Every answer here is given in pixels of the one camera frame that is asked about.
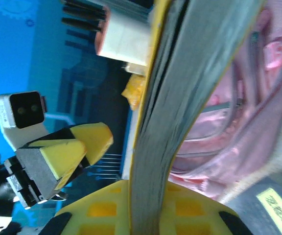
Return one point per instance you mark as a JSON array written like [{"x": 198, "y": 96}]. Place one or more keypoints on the dark blue book yellow label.
[{"x": 251, "y": 203}]

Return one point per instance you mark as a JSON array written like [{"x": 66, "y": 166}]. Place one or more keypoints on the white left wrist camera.
[{"x": 26, "y": 110}]

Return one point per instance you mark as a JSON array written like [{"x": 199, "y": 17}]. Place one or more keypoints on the yellow snack packet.
[{"x": 133, "y": 90}]

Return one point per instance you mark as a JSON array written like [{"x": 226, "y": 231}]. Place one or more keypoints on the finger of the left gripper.
[
  {"x": 57, "y": 159},
  {"x": 94, "y": 142}
]

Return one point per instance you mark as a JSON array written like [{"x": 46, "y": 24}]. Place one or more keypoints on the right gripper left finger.
[{"x": 101, "y": 210}]

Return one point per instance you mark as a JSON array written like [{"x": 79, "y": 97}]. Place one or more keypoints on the yellow cover book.
[{"x": 168, "y": 98}]

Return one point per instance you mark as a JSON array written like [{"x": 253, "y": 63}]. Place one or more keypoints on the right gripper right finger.
[{"x": 192, "y": 215}]

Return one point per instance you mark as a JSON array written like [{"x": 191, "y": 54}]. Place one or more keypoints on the beige knife block pink rim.
[{"x": 124, "y": 41}]

